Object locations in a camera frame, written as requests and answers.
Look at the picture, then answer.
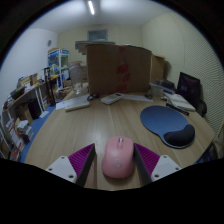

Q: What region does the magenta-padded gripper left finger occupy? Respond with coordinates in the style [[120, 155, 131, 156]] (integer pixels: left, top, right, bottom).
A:
[[45, 143, 98, 188]]

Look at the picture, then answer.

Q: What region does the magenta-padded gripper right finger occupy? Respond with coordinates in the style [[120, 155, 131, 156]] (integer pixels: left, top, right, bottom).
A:
[[133, 142, 183, 186]]

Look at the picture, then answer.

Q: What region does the pink computer mouse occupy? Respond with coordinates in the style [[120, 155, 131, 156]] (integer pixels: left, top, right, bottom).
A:
[[101, 135, 136, 179]]

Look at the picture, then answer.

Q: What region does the blue mouse pad, black wrist rest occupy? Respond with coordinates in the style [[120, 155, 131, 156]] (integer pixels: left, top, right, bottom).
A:
[[139, 105, 196, 150]]

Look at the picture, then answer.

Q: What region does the black marker pen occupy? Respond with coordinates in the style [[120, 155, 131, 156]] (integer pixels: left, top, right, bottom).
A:
[[165, 102, 190, 117]]

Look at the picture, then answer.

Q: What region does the small white flat box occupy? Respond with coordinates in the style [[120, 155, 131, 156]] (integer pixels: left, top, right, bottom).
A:
[[64, 100, 91, 112]]

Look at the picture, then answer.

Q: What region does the white paper sheet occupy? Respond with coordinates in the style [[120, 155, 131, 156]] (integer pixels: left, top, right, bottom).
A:
[[55, 94, 90, 111], [121, 93, 154, 103]]

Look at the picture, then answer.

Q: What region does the white closed book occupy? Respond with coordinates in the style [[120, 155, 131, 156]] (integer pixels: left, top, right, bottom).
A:
[[164, 93, 197, 112]]

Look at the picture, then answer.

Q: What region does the cluttered wooden shelf unit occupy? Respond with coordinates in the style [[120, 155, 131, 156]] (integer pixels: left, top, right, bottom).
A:
[[0, 72, 60, 162]]

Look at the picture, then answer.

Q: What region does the dark storage box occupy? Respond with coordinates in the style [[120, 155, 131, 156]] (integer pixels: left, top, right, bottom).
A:
[[155, 78, 176, 92]]

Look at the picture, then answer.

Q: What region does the black office chair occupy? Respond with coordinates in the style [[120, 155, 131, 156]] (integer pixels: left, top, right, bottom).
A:
[[175, 71, 208, 118]]

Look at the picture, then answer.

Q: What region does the clear plastic pitcher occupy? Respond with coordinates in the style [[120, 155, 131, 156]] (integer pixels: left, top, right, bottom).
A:
[[68, 63, 84, 94]]

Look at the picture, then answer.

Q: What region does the tall open cardboard box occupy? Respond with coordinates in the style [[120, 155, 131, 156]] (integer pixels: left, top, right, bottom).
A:
[[150, 54, 167, 84]]

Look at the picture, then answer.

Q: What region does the large brown cardboard box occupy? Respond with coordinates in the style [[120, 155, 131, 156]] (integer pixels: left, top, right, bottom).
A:
[[85, 43, 153, 97]]

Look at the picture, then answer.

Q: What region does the blue and white cabinet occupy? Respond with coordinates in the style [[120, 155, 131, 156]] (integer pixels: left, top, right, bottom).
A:
[[47, 47, 70, 81]]

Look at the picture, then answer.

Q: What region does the grey door with window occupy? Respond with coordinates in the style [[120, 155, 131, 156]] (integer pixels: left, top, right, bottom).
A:
[[87, 29, 109, 42]]

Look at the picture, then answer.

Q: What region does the long ceiling light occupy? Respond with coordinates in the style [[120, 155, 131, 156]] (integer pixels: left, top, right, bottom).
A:
[[87, 0, 96, 16]]

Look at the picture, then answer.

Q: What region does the small dark cable bundle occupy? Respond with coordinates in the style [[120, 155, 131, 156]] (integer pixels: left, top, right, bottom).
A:
[[87, 93, 101, 101]]

